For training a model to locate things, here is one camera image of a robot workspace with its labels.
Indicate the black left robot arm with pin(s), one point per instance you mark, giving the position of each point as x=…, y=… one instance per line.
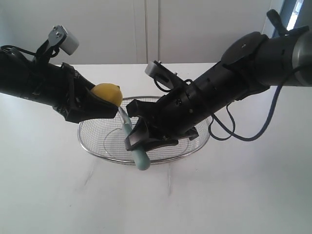
x=22, y=78

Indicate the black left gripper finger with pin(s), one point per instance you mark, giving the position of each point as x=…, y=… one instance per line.
x=88, y=106
x=86, y=84

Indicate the green handled peeler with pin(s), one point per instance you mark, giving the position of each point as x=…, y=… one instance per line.
x=139, y=156

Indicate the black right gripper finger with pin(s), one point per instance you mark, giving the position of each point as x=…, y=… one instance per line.
x=142, y=109
x=147, y=137

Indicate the yellow lemon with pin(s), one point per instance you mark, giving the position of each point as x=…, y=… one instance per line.
x=108, y=92

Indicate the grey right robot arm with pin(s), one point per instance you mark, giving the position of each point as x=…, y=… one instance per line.
x=249, y=66

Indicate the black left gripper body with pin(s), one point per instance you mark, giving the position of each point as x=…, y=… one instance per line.
x=62, y=79

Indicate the white cabinet doors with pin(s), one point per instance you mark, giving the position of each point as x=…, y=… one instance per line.
x=136, y=31

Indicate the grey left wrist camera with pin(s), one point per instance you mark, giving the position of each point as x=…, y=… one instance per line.
x=58, y=39

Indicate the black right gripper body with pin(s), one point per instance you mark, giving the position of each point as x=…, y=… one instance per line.
x=180, y=110

